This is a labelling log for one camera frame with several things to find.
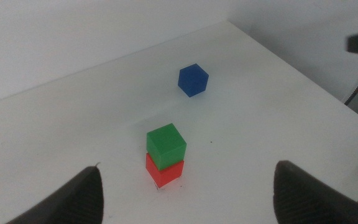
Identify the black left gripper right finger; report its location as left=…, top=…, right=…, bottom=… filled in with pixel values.
left=272, top=159, right=358, bottom=224

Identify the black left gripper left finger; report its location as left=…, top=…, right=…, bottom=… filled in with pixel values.
left=6, top=165, right=104, bottom=224

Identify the red cube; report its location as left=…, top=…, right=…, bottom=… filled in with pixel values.
left=145, top=152, right=185, bottom=189

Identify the green cube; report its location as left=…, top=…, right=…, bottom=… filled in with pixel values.
left=145, top=123, right=188, bottom=172

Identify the blue cube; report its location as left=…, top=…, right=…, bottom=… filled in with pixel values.
left=177, top=63, right=210, bottom=98

